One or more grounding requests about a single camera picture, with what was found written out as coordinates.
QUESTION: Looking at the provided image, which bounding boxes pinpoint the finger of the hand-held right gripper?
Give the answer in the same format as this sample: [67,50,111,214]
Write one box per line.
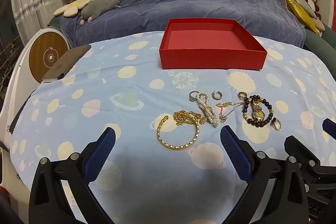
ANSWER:
[322,119,336,139]
[284,135,324,170]

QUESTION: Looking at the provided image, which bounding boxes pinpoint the cream plush cushion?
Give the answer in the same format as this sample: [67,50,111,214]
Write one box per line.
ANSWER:
[310,18,325,38]

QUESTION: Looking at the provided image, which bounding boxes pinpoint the dark bead bracelet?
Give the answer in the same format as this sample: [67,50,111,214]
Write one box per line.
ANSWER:
[242,94,275,128]

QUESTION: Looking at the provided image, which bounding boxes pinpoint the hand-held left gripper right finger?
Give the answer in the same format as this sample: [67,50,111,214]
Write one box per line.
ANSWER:
[220,125,310,224]

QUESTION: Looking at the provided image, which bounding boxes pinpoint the blue planet print cloth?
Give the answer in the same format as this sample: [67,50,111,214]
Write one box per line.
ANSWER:
[9,31,336,224]

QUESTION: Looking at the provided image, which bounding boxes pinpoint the gold bangle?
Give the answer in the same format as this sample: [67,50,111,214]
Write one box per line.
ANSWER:
[157,115,200,149]

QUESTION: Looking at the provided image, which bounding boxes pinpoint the thin gold chain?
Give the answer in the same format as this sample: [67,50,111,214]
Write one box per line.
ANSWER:
[216,101,244,123]

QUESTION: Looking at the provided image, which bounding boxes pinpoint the grey plush animal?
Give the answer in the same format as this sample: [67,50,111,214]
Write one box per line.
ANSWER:
[79,0,121,25]

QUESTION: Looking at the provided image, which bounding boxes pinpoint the gold wristwatch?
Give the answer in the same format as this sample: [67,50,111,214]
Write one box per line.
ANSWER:
[249,98,266,121]

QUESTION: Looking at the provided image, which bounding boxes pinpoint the green sofa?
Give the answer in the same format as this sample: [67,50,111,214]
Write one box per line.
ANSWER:
[272,0,336,55]

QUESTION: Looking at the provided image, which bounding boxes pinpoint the red cardboard box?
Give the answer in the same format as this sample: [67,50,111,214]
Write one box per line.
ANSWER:
[159,18,268,71]

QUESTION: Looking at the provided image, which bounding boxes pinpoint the grey-brown flat box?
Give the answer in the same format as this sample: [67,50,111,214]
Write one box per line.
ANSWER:
[42,45,92,83]

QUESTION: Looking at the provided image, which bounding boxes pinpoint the gold ring with stone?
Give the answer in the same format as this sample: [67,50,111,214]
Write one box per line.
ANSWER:
[270,117,282,131]

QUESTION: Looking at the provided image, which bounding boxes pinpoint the cream flower cushion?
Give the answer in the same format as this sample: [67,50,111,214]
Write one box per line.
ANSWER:
[53,0,97,17]

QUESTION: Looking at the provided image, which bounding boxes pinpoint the white appliance with wooden disc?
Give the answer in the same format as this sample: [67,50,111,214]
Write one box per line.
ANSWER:
[0,27,70,146]

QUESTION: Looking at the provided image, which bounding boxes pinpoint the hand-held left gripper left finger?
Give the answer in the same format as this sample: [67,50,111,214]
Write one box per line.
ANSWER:
[28,127,116,224]

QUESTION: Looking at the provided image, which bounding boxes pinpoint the gold cushion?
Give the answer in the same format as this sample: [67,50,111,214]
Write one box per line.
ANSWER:
[283,0,320,35]

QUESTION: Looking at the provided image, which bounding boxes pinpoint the pearl bracelet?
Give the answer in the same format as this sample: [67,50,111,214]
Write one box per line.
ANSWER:
[196,92,219,128]

